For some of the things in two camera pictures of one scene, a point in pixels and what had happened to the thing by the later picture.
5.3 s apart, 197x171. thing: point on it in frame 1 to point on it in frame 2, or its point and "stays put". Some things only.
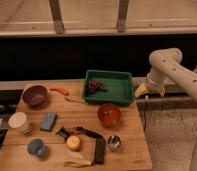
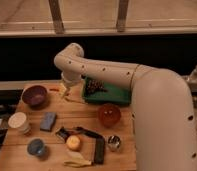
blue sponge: x=48 y=121 stays put
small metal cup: x=114 y=142 stays put
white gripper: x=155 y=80 to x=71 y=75
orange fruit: x=73 y=142 stays put
